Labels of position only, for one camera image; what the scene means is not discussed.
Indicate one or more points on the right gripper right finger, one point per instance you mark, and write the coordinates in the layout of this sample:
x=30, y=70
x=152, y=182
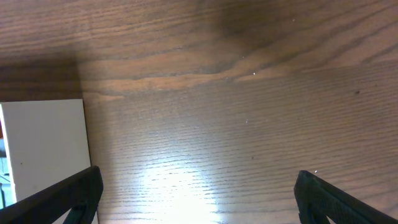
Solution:
x=320, y=202

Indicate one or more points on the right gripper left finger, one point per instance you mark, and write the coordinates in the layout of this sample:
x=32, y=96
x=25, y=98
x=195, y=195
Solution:
x=77, y=197

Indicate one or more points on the white cardboard box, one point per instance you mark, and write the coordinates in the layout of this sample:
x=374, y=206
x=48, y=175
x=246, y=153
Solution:
x=45, y=142

